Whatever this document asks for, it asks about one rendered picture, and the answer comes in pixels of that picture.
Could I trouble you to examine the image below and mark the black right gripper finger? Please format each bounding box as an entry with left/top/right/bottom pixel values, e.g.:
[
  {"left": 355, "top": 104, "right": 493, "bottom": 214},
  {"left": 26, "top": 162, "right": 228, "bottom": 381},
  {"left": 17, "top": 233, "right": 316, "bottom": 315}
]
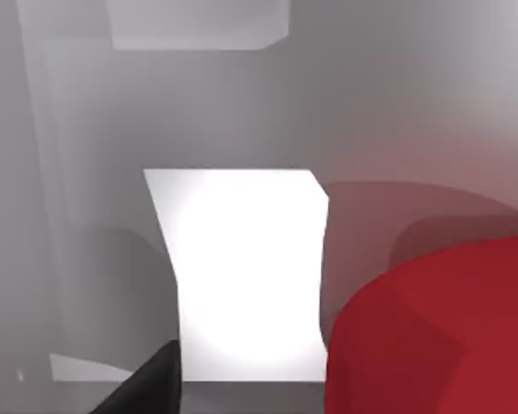
[{"left": 87, "top": 338, "right": 183, "bottom": 414}]

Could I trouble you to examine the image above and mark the red cup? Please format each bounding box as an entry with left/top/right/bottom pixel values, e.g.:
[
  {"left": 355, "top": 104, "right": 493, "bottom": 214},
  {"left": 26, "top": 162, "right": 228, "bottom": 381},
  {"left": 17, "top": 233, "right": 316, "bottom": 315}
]
[{"left": 325, "top": 235, "right": 518, "bottom": 414}]

